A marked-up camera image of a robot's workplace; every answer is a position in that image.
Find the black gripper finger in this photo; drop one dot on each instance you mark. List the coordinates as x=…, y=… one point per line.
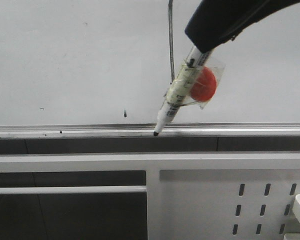
x=215, y=22

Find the white whiteboard marker pen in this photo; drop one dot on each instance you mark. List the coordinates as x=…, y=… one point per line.
x=180, y=87

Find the red round magnet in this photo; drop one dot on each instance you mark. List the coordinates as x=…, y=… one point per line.
x=207, y=83

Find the aluminium whiteboard marker tray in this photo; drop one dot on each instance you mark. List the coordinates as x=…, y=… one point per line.
x=75, y=131

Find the large white whiteboard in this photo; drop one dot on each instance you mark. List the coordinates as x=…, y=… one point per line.
x=69, y=62

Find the white metal pegboard frame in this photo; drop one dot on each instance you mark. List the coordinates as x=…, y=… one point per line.
x=183, y=196

